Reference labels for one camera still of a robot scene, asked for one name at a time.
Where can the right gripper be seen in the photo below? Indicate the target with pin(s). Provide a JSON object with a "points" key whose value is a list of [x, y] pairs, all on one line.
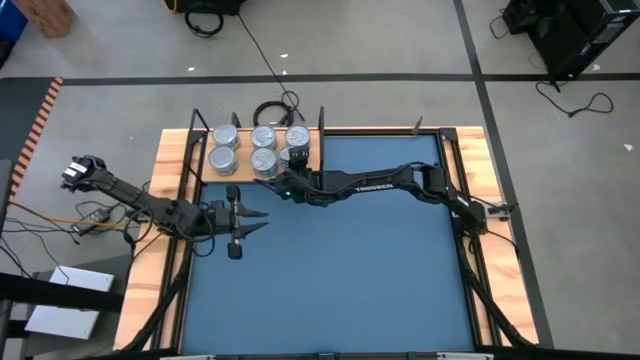
{"points": [[300, 187]]}

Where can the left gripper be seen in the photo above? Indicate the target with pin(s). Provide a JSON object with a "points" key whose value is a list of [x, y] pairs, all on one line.
{"points": [[233, 220]]}

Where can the teal yellowfin tuna can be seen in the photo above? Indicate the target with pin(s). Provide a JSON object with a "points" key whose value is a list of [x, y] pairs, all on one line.
{"points": [[263, 162], [263, 136]]}

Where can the green white tuna can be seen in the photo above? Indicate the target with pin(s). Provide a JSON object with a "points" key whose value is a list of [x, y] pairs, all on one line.
{"points": [[222, 160], [225, 135]]}

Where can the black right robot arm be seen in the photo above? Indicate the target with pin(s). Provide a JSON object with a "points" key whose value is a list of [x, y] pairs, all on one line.
{"points": [[380, 185]]}

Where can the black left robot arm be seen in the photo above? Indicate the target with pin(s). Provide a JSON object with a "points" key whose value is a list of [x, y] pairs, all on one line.
{"points": [[130, 197]]}

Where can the light wooden shelf board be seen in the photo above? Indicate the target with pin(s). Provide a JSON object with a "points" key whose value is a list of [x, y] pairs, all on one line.
{"points": [[245, 170]]}

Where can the short metal strut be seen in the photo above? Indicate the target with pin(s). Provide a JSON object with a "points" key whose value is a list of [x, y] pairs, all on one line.
{"points": [[235, 119], [417, 126]]}

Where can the blue table mat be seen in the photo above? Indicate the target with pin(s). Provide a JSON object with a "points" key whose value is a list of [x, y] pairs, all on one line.
{"points": [[325, 300]]}

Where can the black bag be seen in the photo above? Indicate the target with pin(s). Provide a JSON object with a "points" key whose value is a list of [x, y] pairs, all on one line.
{"points": [[210, 5]]}

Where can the white flat panel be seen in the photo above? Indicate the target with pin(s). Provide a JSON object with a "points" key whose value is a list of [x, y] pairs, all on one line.
{"points": [[70, 322]]}

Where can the black metal beam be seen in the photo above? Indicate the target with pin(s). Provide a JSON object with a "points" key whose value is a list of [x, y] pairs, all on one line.
{"points": [[50, 295]]}

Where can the black computer case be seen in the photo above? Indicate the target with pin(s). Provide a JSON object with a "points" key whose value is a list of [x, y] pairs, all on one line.
{"points": [[517, 15], [575, 40]]}

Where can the blue plastic bin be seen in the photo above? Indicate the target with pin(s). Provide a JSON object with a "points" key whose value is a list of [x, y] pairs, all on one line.
{"points": [[10, 20]]}

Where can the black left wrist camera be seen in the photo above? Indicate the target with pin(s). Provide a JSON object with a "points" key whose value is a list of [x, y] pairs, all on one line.
{"points": [[216, 215]]}

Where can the black metal shelf frame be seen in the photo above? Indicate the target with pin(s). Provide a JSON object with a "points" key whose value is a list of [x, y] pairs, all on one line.
{"points": [[320, 145]]}

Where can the white metal bracket strip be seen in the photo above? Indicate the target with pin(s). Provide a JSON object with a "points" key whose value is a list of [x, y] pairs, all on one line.
{"points": [[187, 357], [465, 356]]}

